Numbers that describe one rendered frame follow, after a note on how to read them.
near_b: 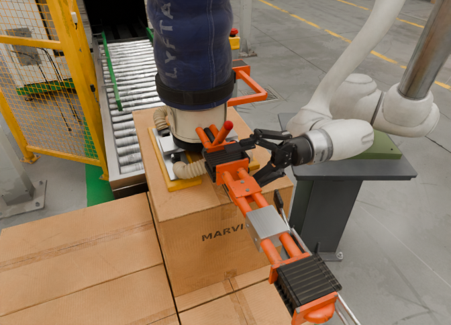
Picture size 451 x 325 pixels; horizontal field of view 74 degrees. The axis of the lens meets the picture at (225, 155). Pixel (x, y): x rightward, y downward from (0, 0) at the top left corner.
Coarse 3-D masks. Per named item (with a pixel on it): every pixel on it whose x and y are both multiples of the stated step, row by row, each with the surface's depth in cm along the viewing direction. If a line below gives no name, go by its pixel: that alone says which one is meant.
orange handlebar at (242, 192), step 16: (256, 96) 102; (208, 144) 80; (224, 176) 70; (240, 176) 71; (240, 192) 65; (256, 192) 65; (240, 208) 63; (288, 240) 56; (272, 256) 53; (320, 320) 45
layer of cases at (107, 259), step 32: (32, 224) 127; (64, 224) 127; (96, 224) 127; (128, 224) 127; (0, 256) 115; (32, 256) 115; (64, 256) 115; (96, 256) 115; (128, 256) 115; (160, 256) 115; (0, 288) 105; (32, 288) 105; (64, 288) 105; (96, 288) 105; (128, 288) 105; (160, 288) 105; (224, 288) 105; (256, 288) 105; (0, 320) 96; (32, 320) 96; (64, 320) 96; (96, 320) 96; (128, 320) 96; (160, 320) 96; (192, 320) 96; (224, 320) 96; (256, 320) 96; (288, 320) 96
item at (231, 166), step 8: (224, 144) 77; (208, 152) 76; (216, 152) 76; (224, 152) 76; (240, 152) 76; (208, 160) 73; (216, 160) 73; (224, 160) 73; (232, 160) 73; (240, 160) 71; (248, 160) 72; (208, 168) 75; (216, 168) 70; (224, 168) 71; (232, 168) 72; (248, 168) 75; (216, 176) 72; (232, 176) 73
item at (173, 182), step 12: (156, 132) 105; (168, 132) 101; (156, 144) 100; (156, 156) 97; (168, 156) 94; (180, 156) 91; (168, 168) 90; (168, 180) 87; (180, 180) 87; (192, 180) 87
